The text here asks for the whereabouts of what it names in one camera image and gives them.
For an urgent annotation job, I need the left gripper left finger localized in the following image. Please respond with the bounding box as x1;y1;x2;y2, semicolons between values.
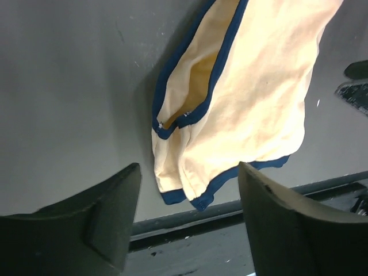
1;163;141;275

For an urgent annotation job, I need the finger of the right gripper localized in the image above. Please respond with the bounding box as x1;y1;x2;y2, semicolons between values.
344;60;368;79
334;82;368;116

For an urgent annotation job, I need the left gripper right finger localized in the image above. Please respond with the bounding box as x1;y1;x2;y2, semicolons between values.
238;162;367;275

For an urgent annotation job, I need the beige underwear navy trim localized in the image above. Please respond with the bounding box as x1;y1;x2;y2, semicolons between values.
152;1;342;211

